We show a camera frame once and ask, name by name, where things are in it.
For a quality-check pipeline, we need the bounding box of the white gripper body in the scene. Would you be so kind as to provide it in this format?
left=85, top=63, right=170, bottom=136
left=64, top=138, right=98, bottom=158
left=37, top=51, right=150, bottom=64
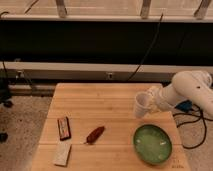
left=147, top=86, right=172, bottom=113

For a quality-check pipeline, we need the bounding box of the white ceramic cup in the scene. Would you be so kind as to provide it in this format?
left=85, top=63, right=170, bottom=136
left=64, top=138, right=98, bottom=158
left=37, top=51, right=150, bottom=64
left=133, top=92, right=152, bottom=118

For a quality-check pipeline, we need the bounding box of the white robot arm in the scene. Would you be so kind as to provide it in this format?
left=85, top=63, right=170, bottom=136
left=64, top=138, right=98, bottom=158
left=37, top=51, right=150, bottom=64
left=148, top=70, right=213, bottom=116

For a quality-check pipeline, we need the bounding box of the green ceramic bowl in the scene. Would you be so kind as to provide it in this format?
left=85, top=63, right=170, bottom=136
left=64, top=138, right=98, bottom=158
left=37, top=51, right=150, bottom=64
left=133, top=124, right=172, bottom=165

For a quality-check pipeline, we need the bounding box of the blue object on floor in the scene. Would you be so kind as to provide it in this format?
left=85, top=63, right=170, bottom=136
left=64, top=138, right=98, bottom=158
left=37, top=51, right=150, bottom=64
left=176, top=100, right=192, bottom=113

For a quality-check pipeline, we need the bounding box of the red chili pepper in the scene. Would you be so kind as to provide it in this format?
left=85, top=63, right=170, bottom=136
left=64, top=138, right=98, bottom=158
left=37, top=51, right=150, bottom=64
left=85, top=126, right=105, bottom=144

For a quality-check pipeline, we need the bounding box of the wooden table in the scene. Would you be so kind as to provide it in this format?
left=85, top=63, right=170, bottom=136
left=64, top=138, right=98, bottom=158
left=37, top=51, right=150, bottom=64
left=31, top=83, right=190, bottom=171

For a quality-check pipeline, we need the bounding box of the dark brown rectangular box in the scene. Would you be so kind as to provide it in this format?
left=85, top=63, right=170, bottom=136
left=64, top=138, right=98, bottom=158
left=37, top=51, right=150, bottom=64
left=57, top=117, right=71, bottom=141

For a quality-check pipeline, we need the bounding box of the white rectangular sponge block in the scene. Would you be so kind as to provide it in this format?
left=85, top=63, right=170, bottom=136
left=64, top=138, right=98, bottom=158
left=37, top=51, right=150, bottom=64
left=53, top=142, right=71, bottom=166

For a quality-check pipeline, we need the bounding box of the black chair base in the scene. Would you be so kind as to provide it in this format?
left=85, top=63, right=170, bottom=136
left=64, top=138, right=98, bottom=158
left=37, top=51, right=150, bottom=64
left=0, top=78, right=14, bottom=144

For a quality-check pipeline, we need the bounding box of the black hanging cable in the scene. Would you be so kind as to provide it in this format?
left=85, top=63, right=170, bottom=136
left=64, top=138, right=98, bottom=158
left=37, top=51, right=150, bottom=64
left=126, top=12, right=165, bottom=82

